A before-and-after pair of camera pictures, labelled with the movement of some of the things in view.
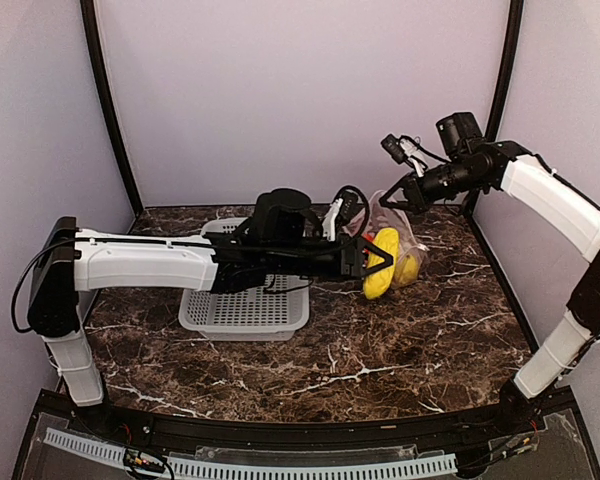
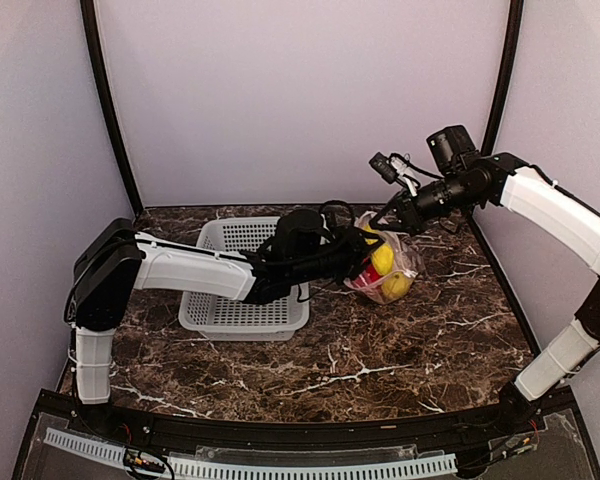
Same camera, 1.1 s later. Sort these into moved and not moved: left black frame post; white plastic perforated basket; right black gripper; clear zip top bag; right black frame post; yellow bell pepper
Moved: right black gripper; clear zip top bag; yellow bell pepper
Not moved: left black frame post; white plastic perforated basket; right black frame post
